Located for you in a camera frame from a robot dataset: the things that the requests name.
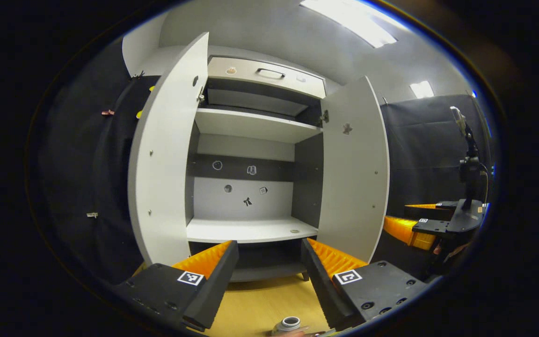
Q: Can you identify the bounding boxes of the white and grey cabinet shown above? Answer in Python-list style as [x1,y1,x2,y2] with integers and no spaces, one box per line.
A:
[184,55,328,283]

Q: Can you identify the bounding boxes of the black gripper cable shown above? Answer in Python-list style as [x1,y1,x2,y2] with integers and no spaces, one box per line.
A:
[479,161,491,206]

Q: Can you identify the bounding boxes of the long ceiling light panel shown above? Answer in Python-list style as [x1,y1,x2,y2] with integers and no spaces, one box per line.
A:
[300,0,399,49]

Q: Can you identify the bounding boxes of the white bottle with green label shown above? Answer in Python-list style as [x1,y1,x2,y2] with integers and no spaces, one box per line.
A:
[272,316,301,336]

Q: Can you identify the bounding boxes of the white cabinet door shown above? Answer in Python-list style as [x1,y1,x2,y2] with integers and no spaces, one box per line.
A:
[316,76,390,264]
[128,32,209,266]

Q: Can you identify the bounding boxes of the beige cabinet drawer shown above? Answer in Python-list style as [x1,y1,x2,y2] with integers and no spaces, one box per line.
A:
[206,56,327,100]

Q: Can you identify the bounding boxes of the white cabinet shelf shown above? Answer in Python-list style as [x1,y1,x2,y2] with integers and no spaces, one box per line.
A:
[195,108,323,144]

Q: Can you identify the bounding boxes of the black backdrop cloth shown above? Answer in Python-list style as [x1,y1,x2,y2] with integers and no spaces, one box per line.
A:
[381,94,497,277]
[36,42,162,286]

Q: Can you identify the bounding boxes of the small ceiling light panel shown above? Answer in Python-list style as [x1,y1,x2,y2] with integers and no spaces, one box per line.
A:
[409,81,435,99]

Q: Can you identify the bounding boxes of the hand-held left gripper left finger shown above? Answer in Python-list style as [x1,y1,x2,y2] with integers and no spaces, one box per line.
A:
[113,240,240,332]

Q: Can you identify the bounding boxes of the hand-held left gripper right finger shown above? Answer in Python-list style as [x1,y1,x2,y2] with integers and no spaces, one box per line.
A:
[300,237,428,330]

